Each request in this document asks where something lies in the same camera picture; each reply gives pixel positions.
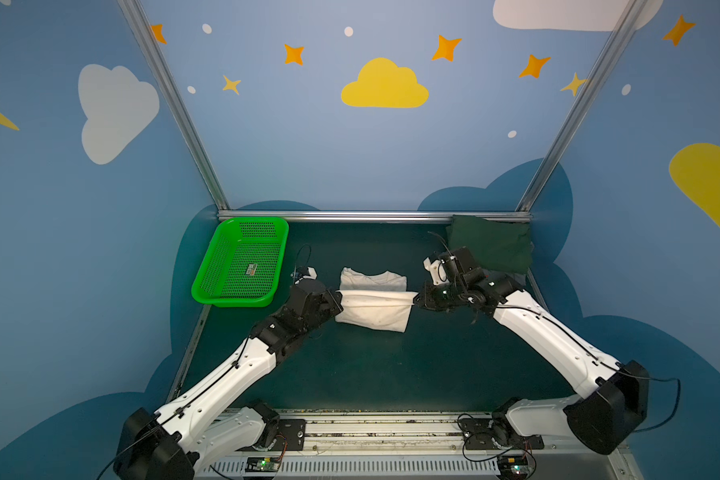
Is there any aluminium front mounting rail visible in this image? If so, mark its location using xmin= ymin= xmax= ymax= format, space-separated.
xmin=192 ymin=409 xmax=643 ymax=479

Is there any left side aluminium table rail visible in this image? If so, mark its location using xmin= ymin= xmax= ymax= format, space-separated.
xmin=166 ymin=305 xmax=212 ymax=402

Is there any folded dark green t shirt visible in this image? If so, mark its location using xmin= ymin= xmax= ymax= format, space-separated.
xmin=446 ymin=216 xmax=533 ymax=274

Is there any aluminium table rail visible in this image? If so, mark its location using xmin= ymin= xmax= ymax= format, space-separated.
xmin=527 ymin=269 xmax=546 ymax=303
xmin=166 ymin=305 xmax=212 ymax=402

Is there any white printed t shirt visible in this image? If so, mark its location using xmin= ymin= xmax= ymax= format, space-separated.
xmin=336 ymin=267 xmax=418 ymax=333

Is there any right side aluminium table rail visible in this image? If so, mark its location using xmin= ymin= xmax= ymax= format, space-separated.
xmin=527 ymin=269 xmax=546 ymax=303

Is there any right aluminium frame post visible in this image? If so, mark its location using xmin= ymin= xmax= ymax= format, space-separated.
xmin=515 ymin=0 xmax=648 ymax=216

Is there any aluminium frame post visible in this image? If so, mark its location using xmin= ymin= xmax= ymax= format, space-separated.
xmin=117 ymin=0 xmax=229 ymax=210
xmin=515 ymin=0 xmax=648 ymax=216

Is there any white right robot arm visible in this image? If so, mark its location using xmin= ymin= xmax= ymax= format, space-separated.
xmin=414 ymin=247 xmax=655 ymax=455

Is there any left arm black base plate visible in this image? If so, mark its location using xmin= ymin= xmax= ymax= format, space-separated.
xmin=255 ymin=419 xmax=306 ymax=451

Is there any left aluminium frame post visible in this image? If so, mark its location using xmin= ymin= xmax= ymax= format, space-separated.
xmin=117 ymin=0 xmax=229 ymax=210

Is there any right green circuit board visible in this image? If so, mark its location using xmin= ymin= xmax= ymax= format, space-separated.
xmin=497 ymin=455 xmax=533 ymax=480

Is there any left green circuit board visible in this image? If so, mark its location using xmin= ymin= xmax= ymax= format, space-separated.
xmin=245 ymin=457 xmax=281 ymax=473

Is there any green circuit board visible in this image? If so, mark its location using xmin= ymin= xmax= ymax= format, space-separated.
xmin=245 ymin=457 xmax=281 ymax=473
xmin=497 ymin=455 xmax=533 ymax=480

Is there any horizontal aluminium frame rail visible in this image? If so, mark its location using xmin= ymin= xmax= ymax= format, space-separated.
xmin=217 ymin=210 xmax=531 ymax=224

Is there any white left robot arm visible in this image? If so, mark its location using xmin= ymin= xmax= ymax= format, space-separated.
xmin=107 ymin=278 xmax=343 ymax=479

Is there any green plastic perforated basket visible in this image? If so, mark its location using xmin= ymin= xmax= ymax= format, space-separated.
xmin=191 ymin=217 xmax=289 ymax=308

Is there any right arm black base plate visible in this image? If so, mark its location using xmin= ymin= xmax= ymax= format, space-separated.
xmin=456 ymin=415 xmax=545 ymax=450

